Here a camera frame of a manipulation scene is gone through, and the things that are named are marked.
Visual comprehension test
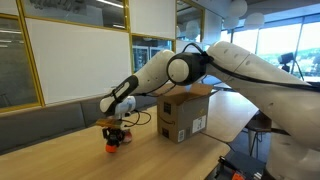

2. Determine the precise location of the grey upholstered bench seat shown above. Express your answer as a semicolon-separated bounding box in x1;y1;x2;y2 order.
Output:
0;94;160;156

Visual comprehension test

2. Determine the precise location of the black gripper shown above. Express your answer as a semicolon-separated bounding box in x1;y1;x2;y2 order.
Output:
101;127;126;148

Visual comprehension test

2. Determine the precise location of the orange and black tape measure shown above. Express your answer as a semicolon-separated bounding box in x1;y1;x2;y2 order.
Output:
105;142;120;154

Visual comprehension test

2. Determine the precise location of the white globe pendant lamp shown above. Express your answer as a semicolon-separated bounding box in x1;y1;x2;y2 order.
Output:
228;0;249;18
244;12;266;31
184;19;202;41
222;15;241;31

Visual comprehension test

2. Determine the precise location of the dark chair with metal legs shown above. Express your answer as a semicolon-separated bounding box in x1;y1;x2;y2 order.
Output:
244;111;273;158

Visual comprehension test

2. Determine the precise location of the brown cardboard shipping box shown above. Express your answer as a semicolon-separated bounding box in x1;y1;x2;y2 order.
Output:
156;82;214;145

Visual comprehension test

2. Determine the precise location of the black camera on tripod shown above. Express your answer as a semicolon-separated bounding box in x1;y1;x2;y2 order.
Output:
277;52;305;82

